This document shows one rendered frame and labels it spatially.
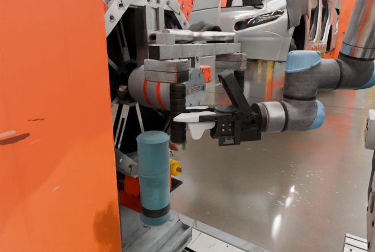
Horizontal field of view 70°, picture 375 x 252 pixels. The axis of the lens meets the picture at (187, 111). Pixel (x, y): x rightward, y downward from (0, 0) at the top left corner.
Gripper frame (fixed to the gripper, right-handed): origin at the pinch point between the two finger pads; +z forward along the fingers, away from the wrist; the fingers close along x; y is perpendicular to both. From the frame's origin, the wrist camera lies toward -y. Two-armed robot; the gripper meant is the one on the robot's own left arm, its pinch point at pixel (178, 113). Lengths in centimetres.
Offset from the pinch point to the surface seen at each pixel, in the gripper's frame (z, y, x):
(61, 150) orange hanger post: 16.9, -5.2, -30.3
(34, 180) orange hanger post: 19.0, -3.2, -32.4
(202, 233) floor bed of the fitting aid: -19, 75, 51
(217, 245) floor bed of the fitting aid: -24, 75, 42
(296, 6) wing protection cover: -178, -52, 246
